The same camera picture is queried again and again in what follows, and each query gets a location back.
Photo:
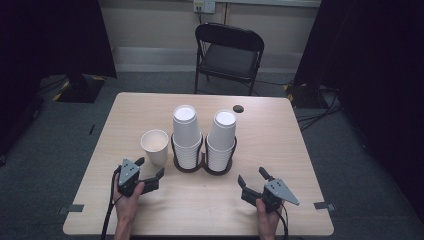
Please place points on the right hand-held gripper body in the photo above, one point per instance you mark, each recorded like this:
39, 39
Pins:
275, 194

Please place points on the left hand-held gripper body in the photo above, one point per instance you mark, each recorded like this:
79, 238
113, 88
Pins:
128, 176

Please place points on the single white paper cup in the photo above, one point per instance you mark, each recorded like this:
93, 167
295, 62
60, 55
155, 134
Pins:
156, 153

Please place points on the black double cup holder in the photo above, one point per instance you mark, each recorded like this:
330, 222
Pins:
202, 166

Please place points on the stack of white paper cups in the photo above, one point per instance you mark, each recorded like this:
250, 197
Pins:
221, 138
185, 131

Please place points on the person's right hand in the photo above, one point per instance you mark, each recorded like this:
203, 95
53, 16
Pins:
268, 225

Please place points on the person's left hand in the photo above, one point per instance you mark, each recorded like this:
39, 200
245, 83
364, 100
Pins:
126, 208

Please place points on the grey tape strip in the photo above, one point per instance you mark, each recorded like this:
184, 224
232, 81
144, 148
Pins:
71, 208
323, 205

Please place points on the black round table grommet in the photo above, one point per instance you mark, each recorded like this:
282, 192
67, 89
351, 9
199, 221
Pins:
238, 108

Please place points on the black stand base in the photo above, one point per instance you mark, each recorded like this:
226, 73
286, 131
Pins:
81, 90
303, 96

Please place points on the black folding chair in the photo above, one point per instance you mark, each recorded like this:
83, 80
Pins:
230, 60

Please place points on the black curtain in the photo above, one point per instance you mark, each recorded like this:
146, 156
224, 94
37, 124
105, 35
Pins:
376, 66
50, 40

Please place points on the white wall socket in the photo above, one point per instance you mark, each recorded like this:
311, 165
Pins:
204, 5

